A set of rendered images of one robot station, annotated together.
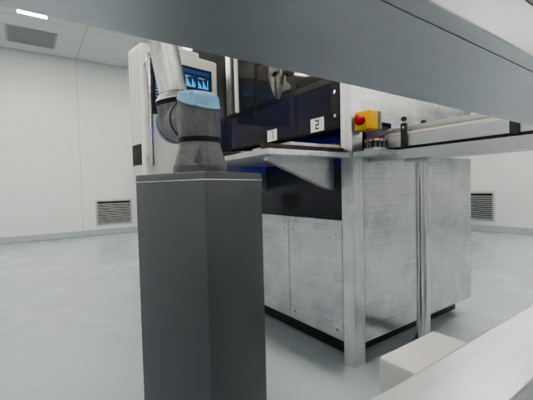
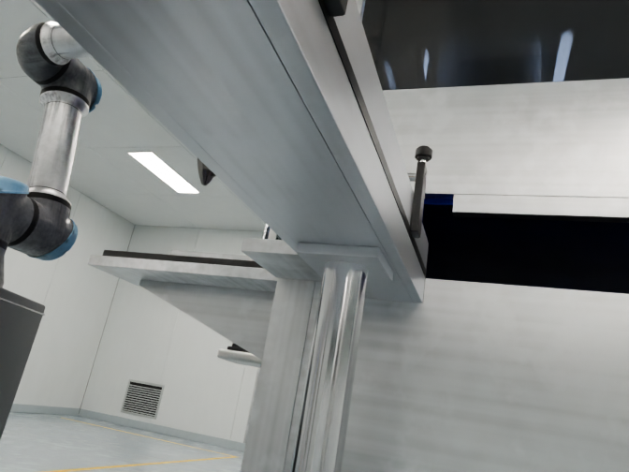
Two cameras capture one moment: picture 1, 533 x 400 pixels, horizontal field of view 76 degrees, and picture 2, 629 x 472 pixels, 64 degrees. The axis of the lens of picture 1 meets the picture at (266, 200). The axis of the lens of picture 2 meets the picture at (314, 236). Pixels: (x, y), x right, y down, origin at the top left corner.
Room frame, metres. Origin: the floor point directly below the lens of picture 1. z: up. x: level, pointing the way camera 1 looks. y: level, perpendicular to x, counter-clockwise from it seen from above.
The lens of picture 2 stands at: (0.97, -1.03, 0.68)
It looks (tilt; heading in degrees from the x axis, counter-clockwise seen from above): 18 degrees up; 56
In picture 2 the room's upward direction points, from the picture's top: 10 degrees clockwise
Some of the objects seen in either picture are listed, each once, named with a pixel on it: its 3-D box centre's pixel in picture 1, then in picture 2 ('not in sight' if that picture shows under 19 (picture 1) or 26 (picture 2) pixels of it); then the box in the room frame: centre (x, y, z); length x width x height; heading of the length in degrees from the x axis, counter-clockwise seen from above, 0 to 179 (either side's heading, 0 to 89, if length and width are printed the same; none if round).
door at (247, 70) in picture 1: (251, 54); not in sight; (1.97, 0.06, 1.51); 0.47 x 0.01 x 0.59; 35
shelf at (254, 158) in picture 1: (266, 160); (272, 312); (1.58, -0.01, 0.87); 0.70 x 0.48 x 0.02; 35
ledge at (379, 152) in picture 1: (377, 153); (304, 262); (1.35, -0.44, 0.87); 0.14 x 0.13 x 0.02; 125
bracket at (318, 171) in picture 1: (301, 175); (210, 321); (1.37, -0.14, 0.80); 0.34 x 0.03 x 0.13; 125
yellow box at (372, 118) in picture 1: (367, 121); not in sight; (1.34, -0.40, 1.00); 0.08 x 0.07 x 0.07; 125
